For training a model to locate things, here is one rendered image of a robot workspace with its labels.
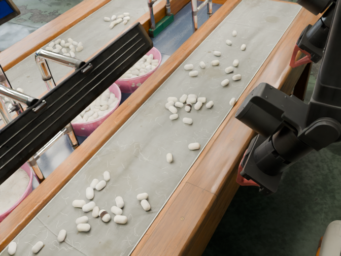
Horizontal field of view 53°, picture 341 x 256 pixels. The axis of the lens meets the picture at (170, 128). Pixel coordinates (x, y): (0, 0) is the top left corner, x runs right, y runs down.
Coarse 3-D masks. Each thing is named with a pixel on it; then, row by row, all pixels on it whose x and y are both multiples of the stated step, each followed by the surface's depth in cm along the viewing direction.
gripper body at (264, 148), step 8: (256, 144) 61; (264, 144) 57; (272, 144) 55; (256, 152) 59; (264, 152) 56; (272, 152) 55; (248, 160) 58; (256, 160) 58; (264, 160) 56; (272, 160) 55; (280, 160) 54; (248, 168) 57; (256, 168) 58; (264, 168) 57; (272, 168) 56; (280, 168) 56; (248, 176) 57; (256, 176) 57; (264, 176) 58; (272, 176) 58; (280, 176) 59; (264, 184) 57; (272, 184) 57; (272, 192) 57
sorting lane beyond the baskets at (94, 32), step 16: (112, 0) 195; (128, 0) 194; (144, 0) 192; (160, 0) 190; (96, 16) 183; (128, 16) 179; (64, 32) 173; (80, 32) 172; (96, 32) 170; (112, 32) 169; (96, 48) 159; (32, 64) 154; (48, 64) 153; (16, 80) 146; (32, 80) 145; (32, 96) 137
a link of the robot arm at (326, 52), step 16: (336, 16) 37; (336, 32) 38; (336, 48) 39; (336, 64) 40; (320, 80) 42; (336, 80) 41; (320, 96) 43; (336, 96) 42; (320, 112) 45; (336, 112) 43
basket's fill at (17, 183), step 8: (16, 176) 109; (24, 176) 108; (8, 184) 106; (16, 184) 106; (24, 184) 106; (0, 192) 104; (8, 192) 105; (16, 192) 104; (0, 200) 102; (8, 200) 102; (16, 200) 102; (0, 208) 101; (8, 208) 100
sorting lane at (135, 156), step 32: (256, 0) 180; (224, 32) 159; (256, 32) 157; (192, 64) 143; (224, 64) 141; (256, 64) 139; (160, 96) 130; (224, 96) 126; (128, 128) 119; (160, 128) 117; (192, 128) 116; (96, 160) 109; (128, 160) 108; (160, 160) 107; (192, 160) 106; (64, 192) 101; (96, 192) 100; (128, 192) 99; (160, 192) 98; (32, 224) 95; (64, 224) 94; (96, 224) 93; (128, 224) 92
